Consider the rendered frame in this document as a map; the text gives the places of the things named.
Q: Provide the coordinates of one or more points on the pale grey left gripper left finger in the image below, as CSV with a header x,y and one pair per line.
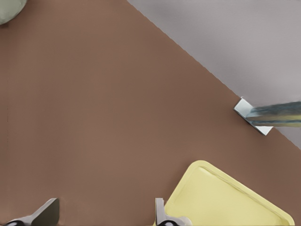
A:
x,y
47,210

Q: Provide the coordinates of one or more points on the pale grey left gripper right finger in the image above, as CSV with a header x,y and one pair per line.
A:
x,y
160,212

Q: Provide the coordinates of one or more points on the white IKEA cup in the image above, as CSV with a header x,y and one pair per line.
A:
x,y
8,9

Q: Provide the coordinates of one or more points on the yellow plastic tray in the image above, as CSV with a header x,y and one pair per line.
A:
x,y
225,200

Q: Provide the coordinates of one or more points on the silver frame post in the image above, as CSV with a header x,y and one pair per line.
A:
x,y
265,116

